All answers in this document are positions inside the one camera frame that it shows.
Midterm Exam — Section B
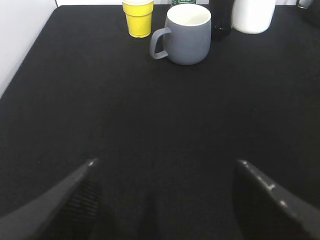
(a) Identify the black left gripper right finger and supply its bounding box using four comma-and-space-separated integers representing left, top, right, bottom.
232, 159, 320, 240

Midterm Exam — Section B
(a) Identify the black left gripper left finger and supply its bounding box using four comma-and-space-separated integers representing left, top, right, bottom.
0, 158, 101, 240

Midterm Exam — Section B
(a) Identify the grey ceramic mug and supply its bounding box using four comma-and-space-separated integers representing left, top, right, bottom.
149, 3, 212, 66

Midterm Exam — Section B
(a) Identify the yellow paper cup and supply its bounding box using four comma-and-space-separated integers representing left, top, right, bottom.
122, 0, 154, 38

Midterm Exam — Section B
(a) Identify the dark cola bottle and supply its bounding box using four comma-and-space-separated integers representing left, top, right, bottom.
208, 0, 234, 41

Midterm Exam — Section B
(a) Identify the clear green-label water bottle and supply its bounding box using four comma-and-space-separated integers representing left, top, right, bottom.
171, 0, 196, 7

